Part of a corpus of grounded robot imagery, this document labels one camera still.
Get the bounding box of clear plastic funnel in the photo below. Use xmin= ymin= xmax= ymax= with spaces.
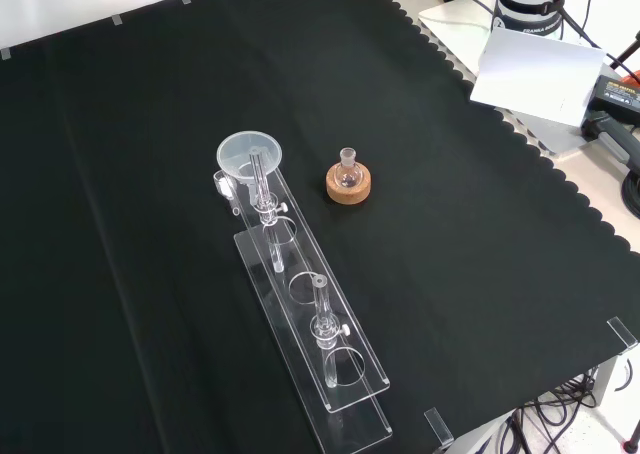
xmin=215 ymin=130 xmax=285 ymax=217

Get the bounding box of transparent acrylic funnel stand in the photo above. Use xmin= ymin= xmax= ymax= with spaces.
xmin=233 ymin=146 xmax=394 ymax=441

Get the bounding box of small round-bottom glass flask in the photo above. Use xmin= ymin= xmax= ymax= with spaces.
xmin=335 ymin=146 xmax=362 ymax=189

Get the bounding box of black bench cloth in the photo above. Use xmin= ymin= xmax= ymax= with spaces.
xmin=0 ymin=0 xmax=640 ymax=454

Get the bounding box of pale board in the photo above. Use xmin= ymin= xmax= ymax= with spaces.
xmin=417 ymin=0 xmax=609 ymax=158

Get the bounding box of clear plastic edge clip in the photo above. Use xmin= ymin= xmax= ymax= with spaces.
xmin=606 ymin=317 xmax=640 ymax=356
xmin=423 ymin=407 xmax=455 ymax=449

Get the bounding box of white card sheet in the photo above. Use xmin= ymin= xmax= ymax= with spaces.
xmin=469 ymin=27 xmax=606 ymax=128

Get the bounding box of grey black plug block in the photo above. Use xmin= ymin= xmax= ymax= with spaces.
xmin=581 ymin=111 xmax=640 ymax=176

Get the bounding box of black power adapter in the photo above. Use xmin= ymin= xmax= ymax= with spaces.
xmin=585 ymin=75 xmax=640 ymax=125

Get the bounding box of cork ring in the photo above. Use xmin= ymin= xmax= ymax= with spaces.
xmin=325 ymin=161 xmax=374 ymax=205

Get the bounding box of black floor cable bundle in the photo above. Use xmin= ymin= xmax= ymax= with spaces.
xmin=494 ymin=366 xmax=640 ymax=454

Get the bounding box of black coiled cable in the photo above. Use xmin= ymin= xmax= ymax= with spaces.
xmin=620 ymin=168 xmax=640 ymax=211

